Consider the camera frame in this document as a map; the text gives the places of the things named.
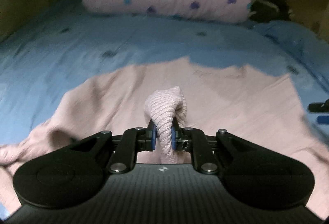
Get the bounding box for pink knitted cardigan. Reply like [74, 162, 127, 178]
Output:
[1, 58, 328, 218]

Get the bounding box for blue dandelion pillow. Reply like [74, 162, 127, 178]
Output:
[253, 20, 328, 91]

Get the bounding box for black white-trimmed garment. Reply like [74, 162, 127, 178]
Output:
[248, 0, 292, 23]

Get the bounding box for blue dandelion bed sheet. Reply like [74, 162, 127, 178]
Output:
[1, 0, 328, 147]

